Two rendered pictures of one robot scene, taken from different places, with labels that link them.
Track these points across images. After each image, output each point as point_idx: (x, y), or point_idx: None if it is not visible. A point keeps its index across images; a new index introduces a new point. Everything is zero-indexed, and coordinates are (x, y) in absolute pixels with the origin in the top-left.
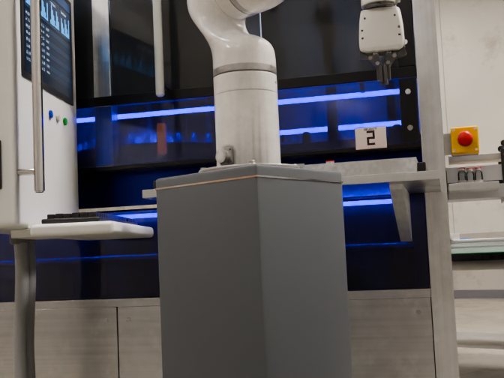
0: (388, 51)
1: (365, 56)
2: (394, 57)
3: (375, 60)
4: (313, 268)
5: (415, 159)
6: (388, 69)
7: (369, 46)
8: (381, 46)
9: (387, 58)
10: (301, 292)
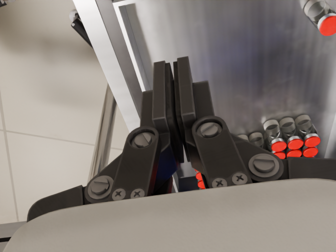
0: (127, 198)
1: (304, 177)
2: (106, 176)
3: (224, 140)
4: None
5: (115, 0)
6: (149, 118)
7: (290, 214)
8: (175, 210)
9: (143, 153)
10: None
